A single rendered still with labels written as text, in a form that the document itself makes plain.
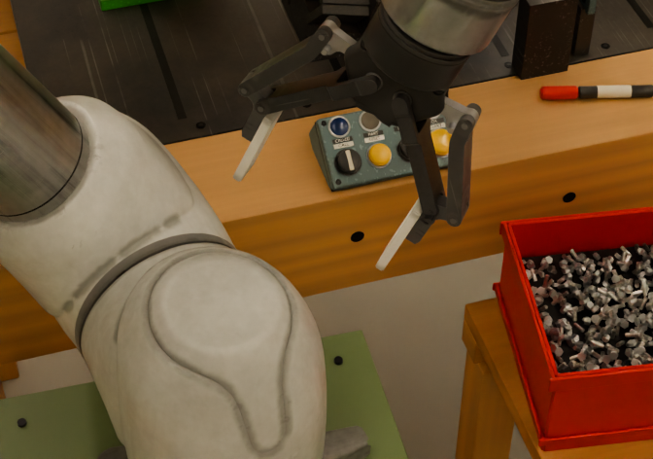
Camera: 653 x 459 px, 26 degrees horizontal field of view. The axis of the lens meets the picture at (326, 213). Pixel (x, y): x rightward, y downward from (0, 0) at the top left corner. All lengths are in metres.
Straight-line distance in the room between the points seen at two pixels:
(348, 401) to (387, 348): 1.24
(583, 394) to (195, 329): 0.49
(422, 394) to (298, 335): 1.46
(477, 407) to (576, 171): 0.29
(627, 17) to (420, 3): 0.84
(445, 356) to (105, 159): 1.51
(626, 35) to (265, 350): 0.88
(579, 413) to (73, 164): 0.58
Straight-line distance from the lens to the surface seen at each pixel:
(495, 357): 1.51
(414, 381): 2.50
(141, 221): 1.12
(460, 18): 0.98
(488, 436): 1.67
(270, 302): 1.02
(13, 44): 1.80
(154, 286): 1.04
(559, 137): 1.61
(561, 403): 1.38
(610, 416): 1.42
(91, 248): 1.11
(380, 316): 2.60
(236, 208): 1.51
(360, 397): 1.31
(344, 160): 1.51
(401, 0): 0.99
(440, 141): 1.54
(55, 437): 1.30
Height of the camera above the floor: 1.96
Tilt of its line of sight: 45 degrees down
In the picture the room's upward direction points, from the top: straight up
